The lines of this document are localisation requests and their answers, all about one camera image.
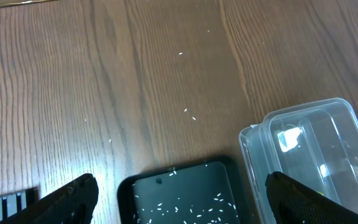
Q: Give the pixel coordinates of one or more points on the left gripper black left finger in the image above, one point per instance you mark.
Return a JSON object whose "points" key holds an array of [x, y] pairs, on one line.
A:
{"points": [[73, 203]]}

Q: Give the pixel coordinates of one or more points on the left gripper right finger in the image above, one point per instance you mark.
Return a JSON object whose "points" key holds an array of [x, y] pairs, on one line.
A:
{"points": [[292, 202]]}

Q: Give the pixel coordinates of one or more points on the clear plastic bin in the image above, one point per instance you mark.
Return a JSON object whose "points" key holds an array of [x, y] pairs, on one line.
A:
{"points": [[314, 143]]}

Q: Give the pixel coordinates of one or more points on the black plastic tray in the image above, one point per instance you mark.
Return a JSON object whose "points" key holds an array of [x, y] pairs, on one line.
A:
{"points": [[125, 197]]}

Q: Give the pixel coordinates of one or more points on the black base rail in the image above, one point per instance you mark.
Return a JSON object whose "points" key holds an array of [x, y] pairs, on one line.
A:
{"points": [[10, 204]]}

